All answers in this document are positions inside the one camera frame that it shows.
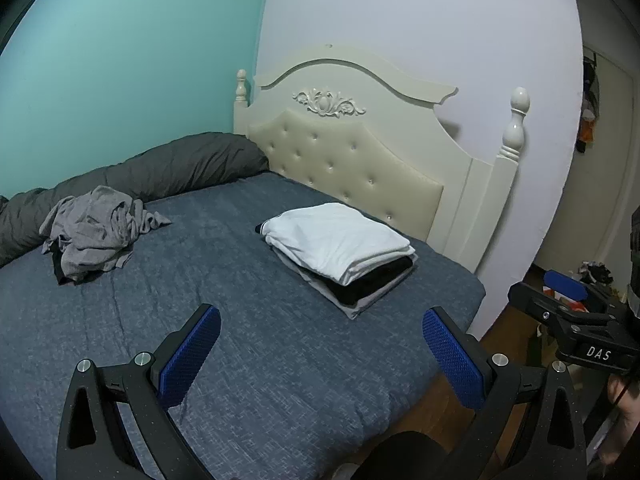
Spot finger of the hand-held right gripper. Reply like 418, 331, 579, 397
544, 270, 590, 304
507, 282, 608, 331

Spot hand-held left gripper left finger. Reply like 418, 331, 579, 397
56, 302, 222, 480

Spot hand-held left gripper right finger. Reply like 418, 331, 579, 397
421, 306, 588, 480

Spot white polo shirt black collar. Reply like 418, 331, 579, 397
254, 203, 415, 273

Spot hanging clothes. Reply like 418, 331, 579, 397
575, 52, 601, 156

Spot person's right hand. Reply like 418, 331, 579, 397
607, 375, 640, 466

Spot black white cloth heap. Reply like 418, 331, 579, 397
575, 260, 615, 285

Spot bed with blue sheet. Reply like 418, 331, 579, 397
0, 172, 487, 480

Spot beige door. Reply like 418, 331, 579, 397
532, 45, 640, 286

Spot folded grey garment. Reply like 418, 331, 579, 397
272, 247, 403, 321

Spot folded black garment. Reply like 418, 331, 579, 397
315, 252, 420, 307

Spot folded white garment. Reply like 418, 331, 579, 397
272, 245, 417, 285

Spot crumpled grey shirt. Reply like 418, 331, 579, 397
39, 185, 173, 286

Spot dark grey rolled duvet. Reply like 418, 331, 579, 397
0, 132, 271, 268

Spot cream tufted headboard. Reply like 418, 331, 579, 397
232, 45, 531, 276

